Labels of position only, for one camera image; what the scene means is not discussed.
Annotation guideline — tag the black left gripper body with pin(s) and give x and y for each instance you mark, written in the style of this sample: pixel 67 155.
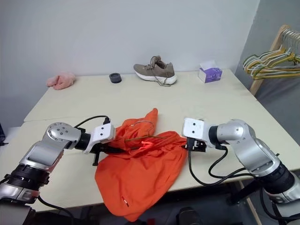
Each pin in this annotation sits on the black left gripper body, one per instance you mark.
pixel 103 148

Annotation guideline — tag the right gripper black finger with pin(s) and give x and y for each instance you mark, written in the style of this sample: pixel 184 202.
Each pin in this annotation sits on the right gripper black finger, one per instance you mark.
pixel 184 146

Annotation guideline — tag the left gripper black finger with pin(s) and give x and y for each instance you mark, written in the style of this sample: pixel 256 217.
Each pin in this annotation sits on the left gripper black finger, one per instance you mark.
pixel 114 150
pixel 96 159

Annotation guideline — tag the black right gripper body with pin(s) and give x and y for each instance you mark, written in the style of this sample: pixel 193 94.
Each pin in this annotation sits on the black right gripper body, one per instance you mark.
pixel 197 145

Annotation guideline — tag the orange shorts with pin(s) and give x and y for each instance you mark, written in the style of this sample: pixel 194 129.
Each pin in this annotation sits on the orange shorts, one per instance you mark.
pixel 140 175

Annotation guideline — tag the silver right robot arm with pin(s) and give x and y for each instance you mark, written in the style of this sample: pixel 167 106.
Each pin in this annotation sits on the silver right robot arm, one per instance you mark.
pixel 246 145

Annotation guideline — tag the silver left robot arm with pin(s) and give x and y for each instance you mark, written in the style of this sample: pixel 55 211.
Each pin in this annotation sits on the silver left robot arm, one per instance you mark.
pixel 47 150

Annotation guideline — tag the black table leg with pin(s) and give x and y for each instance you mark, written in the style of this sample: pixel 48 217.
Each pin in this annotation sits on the black table leg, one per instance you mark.
pixel 241 193

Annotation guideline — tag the dark rounded shape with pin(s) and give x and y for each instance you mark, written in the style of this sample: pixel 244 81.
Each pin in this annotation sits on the dark rounded shape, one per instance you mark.
pixel 187 216

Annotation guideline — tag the black round puck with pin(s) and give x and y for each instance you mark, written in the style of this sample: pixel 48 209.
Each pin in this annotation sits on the black round puck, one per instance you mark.
pixel 115 78

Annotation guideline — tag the purple and white tissue box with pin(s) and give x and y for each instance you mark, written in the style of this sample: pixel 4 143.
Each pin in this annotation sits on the purple and white tissue box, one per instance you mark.
pixel 211 75

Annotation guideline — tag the pink plush cloth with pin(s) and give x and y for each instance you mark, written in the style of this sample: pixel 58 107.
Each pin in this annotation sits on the pink plush cloth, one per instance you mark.
pixel 61 80

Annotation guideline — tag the taupe sneaker with white sole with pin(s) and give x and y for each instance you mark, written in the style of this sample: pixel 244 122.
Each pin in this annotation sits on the taupe sneaker with white sole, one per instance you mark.
pixel 154 70

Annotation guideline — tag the wooden clothes rack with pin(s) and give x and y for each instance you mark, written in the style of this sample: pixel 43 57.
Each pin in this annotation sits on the wooden clothes rack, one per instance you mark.
pixel 256 85

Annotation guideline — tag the dark grey laptop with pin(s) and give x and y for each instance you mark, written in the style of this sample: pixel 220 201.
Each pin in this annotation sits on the dark grey laptop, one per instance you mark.
pixel 2 133

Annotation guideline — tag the bunch of coloured hangers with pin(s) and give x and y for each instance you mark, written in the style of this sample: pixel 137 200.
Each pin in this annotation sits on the bunch of coloured hangers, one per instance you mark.
pixel 264 54

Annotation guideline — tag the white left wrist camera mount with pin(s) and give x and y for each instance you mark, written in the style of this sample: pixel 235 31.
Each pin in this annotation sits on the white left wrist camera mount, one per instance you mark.
pixel 100 134

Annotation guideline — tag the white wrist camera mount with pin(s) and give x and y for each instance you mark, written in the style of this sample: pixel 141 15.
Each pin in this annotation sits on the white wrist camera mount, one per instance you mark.
pixel 194 129
pixel 100 134

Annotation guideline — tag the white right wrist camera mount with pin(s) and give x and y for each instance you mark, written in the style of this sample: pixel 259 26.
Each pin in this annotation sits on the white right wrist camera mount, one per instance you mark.
pixel 194 129

